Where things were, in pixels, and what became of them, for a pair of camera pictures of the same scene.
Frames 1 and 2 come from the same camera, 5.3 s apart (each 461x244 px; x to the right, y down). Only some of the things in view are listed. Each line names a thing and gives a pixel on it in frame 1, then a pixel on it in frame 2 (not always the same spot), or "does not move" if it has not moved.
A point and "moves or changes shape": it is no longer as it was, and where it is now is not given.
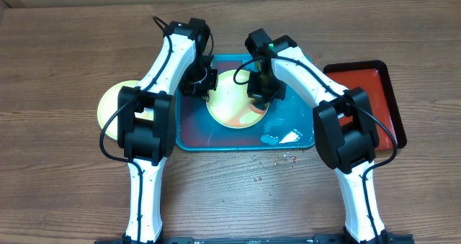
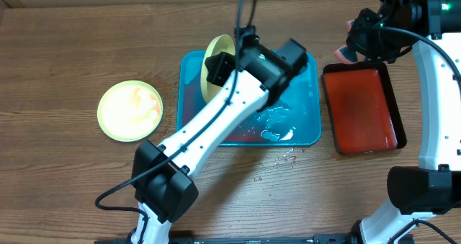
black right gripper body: [265, 86] to [369, 39]
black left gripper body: [197, 80] to [223, 70]
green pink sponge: [258, 108] moves or changes shape
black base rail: [258, 240] does not move
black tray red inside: [372, 76] does not move
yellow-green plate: [230, 105] moves or changes shape
